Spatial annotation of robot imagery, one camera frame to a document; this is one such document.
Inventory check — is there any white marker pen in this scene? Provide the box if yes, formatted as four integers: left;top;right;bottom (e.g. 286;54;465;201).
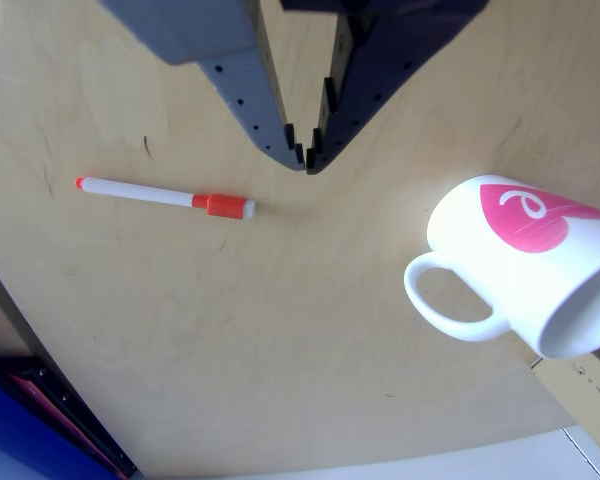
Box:
74;175;257;221

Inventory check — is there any white mug with pink logo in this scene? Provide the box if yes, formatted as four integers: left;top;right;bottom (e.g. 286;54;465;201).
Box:
403;174;600;360

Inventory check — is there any pink flat item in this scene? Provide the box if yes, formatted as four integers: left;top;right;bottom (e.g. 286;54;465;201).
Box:
7;370;112;471

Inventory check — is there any blue box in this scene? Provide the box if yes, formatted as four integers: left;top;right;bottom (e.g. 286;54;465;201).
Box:
0;367;119;480

